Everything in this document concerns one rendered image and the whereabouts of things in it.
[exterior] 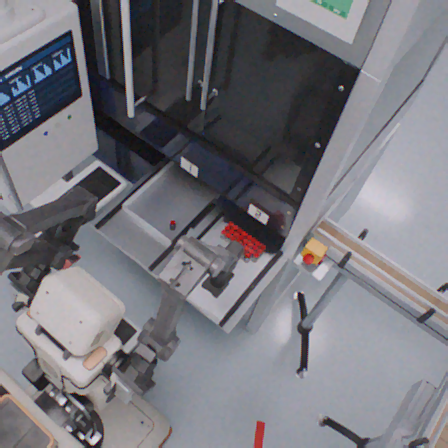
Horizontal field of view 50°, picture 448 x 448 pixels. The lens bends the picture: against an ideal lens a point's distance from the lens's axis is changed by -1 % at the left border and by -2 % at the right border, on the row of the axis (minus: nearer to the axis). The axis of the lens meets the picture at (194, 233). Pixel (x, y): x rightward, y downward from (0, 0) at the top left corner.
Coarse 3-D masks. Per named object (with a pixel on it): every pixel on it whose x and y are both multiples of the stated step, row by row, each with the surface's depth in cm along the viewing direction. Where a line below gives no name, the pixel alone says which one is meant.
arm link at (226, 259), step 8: (184, 240) 109; (200, 240) 114; (176, 248) 110; (216, 248) 121; (224, 248) 142; (224, 256) 128; (232, 256) 140; (216, 264) 107; (224, 264) 112; (208, 272) 108; (216, 272) 109; (224, 272) 143
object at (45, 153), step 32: (32, 0) 161; (64, 0) 162; (0, 32) 147; (32, 32) 154; (64, 32) 164; (0, 64) 152; (32, 64) 161; (64, 64) 173; (0, 96) 159; (32, 96) 170; (64, 96) 184; (0, 128) 168; (32, 128) 181; (64, 128) 196; (32, 160) 193; (64, 160) 209; (0, 192) 193; (32, 192) 205
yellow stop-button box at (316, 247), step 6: (312, 240) 181; (318, 240) 182; (324, 240) 182; (306, 246) 180; (312, 246) 180; (318, 246) 180; (324, 246) 180; (306, 252) 182; (312, 252) 179; (318, 252) 179; (324, 252) 179; (318, 258) 179
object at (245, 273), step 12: (216, 228) 199; (204, 240) 195; (216, 240) 196; (264, 252) 195; (240, 264) 191; (252, 264) 191; (264, 264) 191; (240, 276) 188; (252, 276) 189; (228, 288) 185; (240, 288) 186; (204, 300) 182; (216, 300) 183; (228, 300) 183; (216, 312) 177
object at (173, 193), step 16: (160, 176) 210; (176, 176) 211; (192, 176) 211; (144, 192) 205; (160, 192) 206; (176, 192) 207; (192, 192) 207; (208, 192) 208; (128, 208) 198; (144, 208) 201; (160, 208) 202; (176, 208) 202; (192, 208) 203; (144, 224) 197; (160, 224) 198; (176, 224) 198
